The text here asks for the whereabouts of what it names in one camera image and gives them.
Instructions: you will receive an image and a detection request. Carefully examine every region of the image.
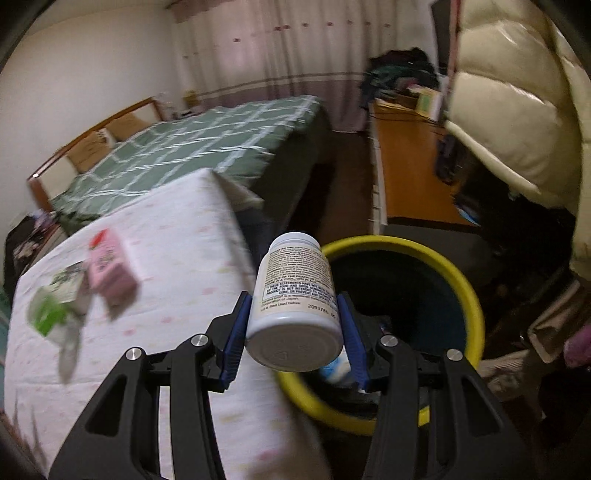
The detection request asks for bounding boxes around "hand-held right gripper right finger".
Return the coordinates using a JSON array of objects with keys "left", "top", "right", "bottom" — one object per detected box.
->
[{"left": 336, "top": 292, "right": 539, "bottom": 480}]

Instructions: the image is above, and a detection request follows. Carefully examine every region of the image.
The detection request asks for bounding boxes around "pale striped curtain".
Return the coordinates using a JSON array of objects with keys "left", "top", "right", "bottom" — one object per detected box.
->
[{"left": 168, "top": 0, "right": 437, "bottom": 132}]

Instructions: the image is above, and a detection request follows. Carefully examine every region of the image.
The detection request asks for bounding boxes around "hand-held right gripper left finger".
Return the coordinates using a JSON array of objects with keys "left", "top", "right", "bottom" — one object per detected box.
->
[{"left": 48, "top": 291, "right": 254, "bottom": 480}]

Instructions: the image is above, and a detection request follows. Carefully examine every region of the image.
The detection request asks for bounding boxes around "brown pillow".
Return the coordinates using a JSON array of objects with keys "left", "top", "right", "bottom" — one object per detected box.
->
[
  {"left": 108, "top": 113, "right": 151, "bottom": 141},
  {"left": 67, "top": 134, "right": 116, "bottom": 174}
]

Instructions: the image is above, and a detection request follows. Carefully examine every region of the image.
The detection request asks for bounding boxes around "small white box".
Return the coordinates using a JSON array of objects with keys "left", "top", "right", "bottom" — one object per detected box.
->
[{"left": 48, "top": 262, "right": 90, "bottom": 305}]

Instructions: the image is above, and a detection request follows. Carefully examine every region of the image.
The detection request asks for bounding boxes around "yellow-rimmed dark blue trash bin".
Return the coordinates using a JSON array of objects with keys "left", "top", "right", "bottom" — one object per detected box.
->
[{"left": 272, "top": 235, "right": 485, "bottom": 437}]

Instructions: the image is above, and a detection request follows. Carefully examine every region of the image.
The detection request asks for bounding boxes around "green and white tube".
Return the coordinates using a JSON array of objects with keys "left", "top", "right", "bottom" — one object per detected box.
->
[{"left": 28, "top": 286, "right": 81, "bottom": 384}]

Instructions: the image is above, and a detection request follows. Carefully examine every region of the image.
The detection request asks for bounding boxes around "dark green bed base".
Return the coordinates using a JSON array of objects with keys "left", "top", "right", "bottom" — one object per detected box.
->
[{"left": 252, "top": 104, "right": 333, "bottom": 208}]

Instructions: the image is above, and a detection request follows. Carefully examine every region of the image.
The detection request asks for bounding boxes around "black patterned bag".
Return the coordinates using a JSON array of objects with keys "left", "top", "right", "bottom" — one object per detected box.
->
[{"left": 4, "top": 215, "right": 42, "bottom": 287}]

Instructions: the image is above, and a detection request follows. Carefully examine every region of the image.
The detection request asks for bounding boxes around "white dotted cloth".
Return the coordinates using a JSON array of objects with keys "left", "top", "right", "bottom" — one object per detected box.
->
[{"left": 2, "top": 168, "right": 333, "bottom": 480}]

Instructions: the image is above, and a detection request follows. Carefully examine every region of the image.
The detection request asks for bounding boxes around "white pill bottle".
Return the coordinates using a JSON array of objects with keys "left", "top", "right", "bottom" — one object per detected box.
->
[{"left": 244, "top": 232, "right": 345, "bottom": 374}]

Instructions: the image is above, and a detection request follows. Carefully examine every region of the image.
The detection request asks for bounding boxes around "pink carton box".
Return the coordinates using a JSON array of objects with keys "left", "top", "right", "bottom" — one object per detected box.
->
[{"left": 88, "top": 228, "right": 139, "bottom": 319}]

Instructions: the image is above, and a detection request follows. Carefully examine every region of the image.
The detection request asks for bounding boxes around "cream puffer jacket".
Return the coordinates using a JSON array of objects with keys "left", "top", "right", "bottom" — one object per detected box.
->
[{"left": 443, "top": 0, "right": 591, "bottom": 278}]

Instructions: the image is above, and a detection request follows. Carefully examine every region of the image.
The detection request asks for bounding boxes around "white ribbed cloth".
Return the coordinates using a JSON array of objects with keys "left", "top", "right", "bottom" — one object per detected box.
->
[{"left": 478, "top": 348, "right": 536, "bottom": 393}]

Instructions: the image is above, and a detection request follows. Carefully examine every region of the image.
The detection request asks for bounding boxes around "grey-blue cabinet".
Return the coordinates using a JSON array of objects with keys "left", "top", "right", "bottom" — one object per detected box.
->
[{"left": 238, "top": 203, "right": 278, "bottom": 278}]

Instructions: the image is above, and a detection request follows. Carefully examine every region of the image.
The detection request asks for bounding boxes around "crumpled white tissue paper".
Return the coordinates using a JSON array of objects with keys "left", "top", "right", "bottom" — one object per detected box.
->
[{"left": 318, "top": 351, "right": 356, "bottom": 386}]

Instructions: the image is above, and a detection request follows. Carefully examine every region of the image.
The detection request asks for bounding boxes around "light green box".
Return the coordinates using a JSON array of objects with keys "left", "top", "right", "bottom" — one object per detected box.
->
[{"left": 416, "top": 85, "right": 444, "bottom": 118}]

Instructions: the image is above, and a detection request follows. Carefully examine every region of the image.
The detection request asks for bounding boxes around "wooden desk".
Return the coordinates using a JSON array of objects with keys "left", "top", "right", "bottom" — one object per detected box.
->
[{"left": 368, "top": 99, "right": 481, "bottom": 236}]

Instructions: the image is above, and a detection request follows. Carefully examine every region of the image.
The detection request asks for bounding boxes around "beige pink cloth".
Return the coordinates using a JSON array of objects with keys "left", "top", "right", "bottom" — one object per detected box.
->
[{"left": 526, "top": 272, "right": 591, "bottom": 370}]

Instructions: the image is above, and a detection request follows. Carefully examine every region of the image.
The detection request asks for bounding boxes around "wooden headboard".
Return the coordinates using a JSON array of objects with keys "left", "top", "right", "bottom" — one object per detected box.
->
[{"left": 27, "top": 97, "right": 162, "bottom": 213}]

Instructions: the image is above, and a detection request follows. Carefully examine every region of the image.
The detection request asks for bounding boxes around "pile of dark clothes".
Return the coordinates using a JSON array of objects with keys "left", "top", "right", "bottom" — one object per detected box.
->
[{"left": 360, "top": 46, "right": 446, "bottom": 104}]

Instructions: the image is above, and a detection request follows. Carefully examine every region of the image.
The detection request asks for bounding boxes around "bed with green quilt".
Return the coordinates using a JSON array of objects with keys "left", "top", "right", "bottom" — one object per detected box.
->
[{"left": 51, "top": 95, "right": 324, "bottom": 217}]

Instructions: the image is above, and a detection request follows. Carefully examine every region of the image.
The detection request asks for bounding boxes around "dark blue pouch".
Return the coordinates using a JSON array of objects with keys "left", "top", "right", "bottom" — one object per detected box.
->
[{"left": 434, "top": 131, "right": 462, "bottom": 185}]

